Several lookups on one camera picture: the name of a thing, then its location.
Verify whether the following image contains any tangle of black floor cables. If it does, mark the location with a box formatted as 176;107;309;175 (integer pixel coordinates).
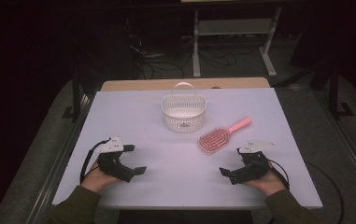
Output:
124;17;187;80

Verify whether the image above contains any pink hairbrush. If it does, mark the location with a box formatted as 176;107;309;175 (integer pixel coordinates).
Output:
198;116;252;154

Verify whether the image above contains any white metal desk frame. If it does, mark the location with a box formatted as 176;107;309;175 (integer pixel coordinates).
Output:
192;6;283;78

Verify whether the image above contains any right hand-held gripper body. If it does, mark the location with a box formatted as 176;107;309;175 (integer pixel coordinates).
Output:
228;139;278;186

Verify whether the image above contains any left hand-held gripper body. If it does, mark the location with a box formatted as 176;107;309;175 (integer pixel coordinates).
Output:
96;134;136;184

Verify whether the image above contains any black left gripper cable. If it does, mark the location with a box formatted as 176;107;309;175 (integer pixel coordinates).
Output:
78;139;112;185

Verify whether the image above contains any aluminium rail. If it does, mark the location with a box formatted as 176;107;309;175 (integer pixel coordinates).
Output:
31;92;93;224
315;89;356;202

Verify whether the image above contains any white perforated plastic basket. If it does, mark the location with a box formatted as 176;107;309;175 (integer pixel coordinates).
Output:
161;81;207;134

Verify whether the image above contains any black metal stand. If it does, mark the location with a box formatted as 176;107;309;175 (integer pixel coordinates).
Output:
61;73;84;123
327;60;356;119

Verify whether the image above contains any person's left hand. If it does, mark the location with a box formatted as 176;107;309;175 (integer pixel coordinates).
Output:
80;161;121;194

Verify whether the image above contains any wooden table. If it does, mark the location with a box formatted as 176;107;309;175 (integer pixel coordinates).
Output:
100;77;271;92

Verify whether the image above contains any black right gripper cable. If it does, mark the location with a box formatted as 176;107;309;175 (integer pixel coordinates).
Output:
267;158;346;224

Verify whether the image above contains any person's right hand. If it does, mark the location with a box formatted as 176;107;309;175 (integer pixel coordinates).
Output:
243;161;288;198

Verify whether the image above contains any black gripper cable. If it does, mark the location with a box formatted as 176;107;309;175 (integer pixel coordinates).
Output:
78;139;112;185
267;158;346;224

